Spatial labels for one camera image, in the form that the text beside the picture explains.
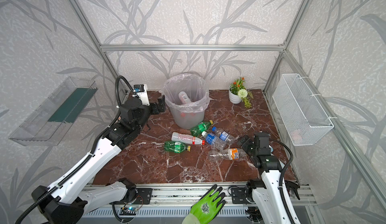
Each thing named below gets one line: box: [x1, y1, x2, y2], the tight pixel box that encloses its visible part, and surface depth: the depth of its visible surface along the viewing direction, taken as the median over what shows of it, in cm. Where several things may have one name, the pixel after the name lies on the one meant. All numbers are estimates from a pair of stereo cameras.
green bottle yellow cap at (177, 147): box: [163, 140, 191, 154], surface depth 90 cm
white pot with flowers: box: [228, 77, 254, 108], surface depth 104 cm
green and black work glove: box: [181, 184, 227, 224], surface depth 71 cm
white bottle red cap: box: [178, 91, 192, 105], surface depth 96 cm
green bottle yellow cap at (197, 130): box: [189, 120, 214, 138], surface depth 98 cm
